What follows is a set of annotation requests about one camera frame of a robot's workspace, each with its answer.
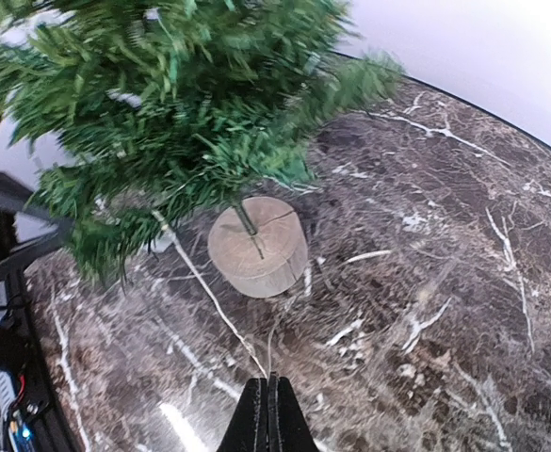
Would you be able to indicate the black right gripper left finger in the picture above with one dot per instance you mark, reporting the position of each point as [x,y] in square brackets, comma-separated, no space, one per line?
[247,430]

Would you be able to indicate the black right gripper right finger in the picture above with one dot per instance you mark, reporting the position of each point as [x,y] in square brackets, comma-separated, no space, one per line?
[287,430]

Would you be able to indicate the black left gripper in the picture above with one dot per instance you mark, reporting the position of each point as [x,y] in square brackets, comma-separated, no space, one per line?
[29,235]

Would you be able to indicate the small green christmas tree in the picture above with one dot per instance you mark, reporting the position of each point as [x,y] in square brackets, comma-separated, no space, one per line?
[167,107]

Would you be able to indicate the black front rail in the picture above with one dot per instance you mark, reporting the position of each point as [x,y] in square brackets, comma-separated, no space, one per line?
[45,426]

